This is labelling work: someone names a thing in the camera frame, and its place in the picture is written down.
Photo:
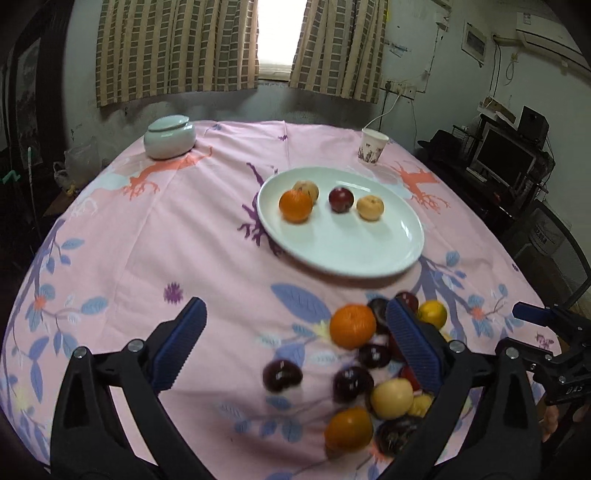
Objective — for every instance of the clear plastic bag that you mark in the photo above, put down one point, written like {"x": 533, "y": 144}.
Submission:
{"x": 81, "y": 159}

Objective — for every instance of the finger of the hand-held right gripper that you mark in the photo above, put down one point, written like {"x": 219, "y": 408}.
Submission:
{"x": 531, "y": 314}
{"x": 540, "y": 356}

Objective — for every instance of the small tan fruit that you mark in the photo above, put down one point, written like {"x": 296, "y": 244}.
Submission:
{"x": 420, "y": 405}

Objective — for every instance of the pale green lidded jar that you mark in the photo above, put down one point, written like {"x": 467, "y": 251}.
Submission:
{"x": 168, "y": 138}

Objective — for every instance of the white power strip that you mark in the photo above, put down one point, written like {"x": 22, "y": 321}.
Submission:
{"x": 399, "y": 89}

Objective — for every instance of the black speaker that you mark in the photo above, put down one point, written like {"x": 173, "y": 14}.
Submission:
{"x": 533, "y": 122}

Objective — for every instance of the dark red plum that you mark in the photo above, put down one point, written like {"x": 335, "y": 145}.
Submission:
{"x": 341, "y": 200}

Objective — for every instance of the greenish orange mandarin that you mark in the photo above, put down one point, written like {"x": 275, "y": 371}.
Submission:
{"x": 348, "y": 429}

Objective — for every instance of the wide striped brown curtain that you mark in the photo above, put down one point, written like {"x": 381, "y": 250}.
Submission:
{"x": 175, "y": 46}

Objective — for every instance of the beige striped fruit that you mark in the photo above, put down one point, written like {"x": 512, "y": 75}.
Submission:
{"x": 310, "y": 188}

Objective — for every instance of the small red cherry tomato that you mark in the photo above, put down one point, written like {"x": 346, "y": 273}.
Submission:
{"x": 408, "y": 374}

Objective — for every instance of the pale peach fruit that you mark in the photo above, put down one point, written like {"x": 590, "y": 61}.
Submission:
{"x": 370, "y": 207}

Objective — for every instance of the black computer desk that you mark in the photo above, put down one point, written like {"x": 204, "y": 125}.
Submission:
{"x": 461, "y": 180}

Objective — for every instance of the small yellow orange mandarin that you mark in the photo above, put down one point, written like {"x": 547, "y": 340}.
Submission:
{"x": 433, "y": 314}

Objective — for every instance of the black mesh chair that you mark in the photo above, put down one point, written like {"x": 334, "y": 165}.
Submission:
{"x": 568, "y": 258}

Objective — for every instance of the pale yellow apple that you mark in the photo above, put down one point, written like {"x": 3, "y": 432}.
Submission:
{"x": 392, "y": 398}

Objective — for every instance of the black hat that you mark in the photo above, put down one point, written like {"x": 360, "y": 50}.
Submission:
{"x": 441, "y": 143}

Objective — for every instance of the printed paper cup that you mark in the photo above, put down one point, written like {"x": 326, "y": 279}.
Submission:
{"x": 371, "y": 146}

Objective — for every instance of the white electrical panel box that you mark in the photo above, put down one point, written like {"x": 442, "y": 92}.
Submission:
{"x": 474, "y": 42}

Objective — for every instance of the bright window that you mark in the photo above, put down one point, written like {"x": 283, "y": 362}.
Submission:
{"x": 281, "y": 32}

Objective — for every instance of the white oval plate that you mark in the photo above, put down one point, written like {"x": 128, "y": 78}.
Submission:
{"x": 351, "y": 244}

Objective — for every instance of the narrow striped brown curtain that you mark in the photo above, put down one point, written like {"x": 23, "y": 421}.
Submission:
{"x": 337, "y": 46}

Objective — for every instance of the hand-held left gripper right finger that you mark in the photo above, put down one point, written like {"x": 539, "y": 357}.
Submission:
{"x": 413, "y": 341}

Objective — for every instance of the computer monitor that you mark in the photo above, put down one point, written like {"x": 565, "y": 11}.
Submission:
{"x": 503, "y": 157}

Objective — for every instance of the flat cardboard box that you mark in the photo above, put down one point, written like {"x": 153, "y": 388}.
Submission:
{"x": 496, "y": 108}

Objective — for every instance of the person's right hand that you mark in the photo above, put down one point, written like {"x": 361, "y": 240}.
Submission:
{"x": 549, "y": 422}

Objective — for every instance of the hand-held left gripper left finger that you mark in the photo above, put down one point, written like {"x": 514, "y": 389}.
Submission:
{"x": 184, "y": 341}

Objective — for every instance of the pink floral tablecloth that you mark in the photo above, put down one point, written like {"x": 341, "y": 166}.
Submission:
{"x": 184, "y": 230}

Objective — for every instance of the white air conditioner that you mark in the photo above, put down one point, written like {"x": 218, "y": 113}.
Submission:
{"x": 549, "y": 44}

